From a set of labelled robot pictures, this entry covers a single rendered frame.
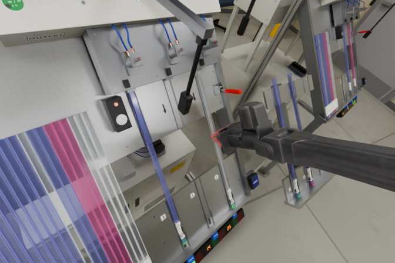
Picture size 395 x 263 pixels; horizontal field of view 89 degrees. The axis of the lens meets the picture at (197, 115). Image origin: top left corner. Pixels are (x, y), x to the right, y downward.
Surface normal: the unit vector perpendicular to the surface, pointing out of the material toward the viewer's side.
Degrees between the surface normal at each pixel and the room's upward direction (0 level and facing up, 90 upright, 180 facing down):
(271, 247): 0
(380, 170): 93
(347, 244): 0
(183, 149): 0
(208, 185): 47
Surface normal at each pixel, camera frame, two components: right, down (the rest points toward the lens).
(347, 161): -0.87, 0.26
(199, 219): 0.61, 0.05
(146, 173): 0.23, -0.64
